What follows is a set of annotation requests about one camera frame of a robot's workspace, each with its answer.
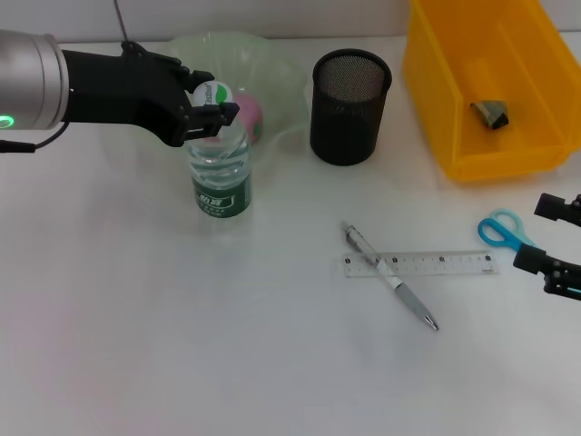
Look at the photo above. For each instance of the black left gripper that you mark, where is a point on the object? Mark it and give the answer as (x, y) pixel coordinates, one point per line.
(127, 91)

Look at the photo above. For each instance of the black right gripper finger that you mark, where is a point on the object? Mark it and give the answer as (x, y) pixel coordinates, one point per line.
(551, 206)
(558, 277)

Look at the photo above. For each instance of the pink peach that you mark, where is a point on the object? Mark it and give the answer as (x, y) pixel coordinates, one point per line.
(252, 113)

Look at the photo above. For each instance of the clear water bottle green label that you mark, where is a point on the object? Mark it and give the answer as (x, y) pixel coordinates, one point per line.
(222, 191)

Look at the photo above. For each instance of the green plastic wrapper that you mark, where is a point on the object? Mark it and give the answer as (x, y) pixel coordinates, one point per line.
(490, 113)

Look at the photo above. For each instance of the green glass fruit plate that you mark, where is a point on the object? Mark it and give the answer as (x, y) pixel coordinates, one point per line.
(272, 77)

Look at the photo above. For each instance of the clear plastic ruler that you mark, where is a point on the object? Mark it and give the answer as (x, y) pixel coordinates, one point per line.
(431, 264)

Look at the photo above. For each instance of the black mesh pen holder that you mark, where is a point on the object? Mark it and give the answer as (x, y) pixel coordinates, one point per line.
(347, 127)

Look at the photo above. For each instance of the silver white ballpoint pen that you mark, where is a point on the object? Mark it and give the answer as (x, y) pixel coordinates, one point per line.
(408, 297)

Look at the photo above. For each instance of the yellow plastic bin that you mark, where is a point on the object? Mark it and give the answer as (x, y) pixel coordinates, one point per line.
(522, 150)

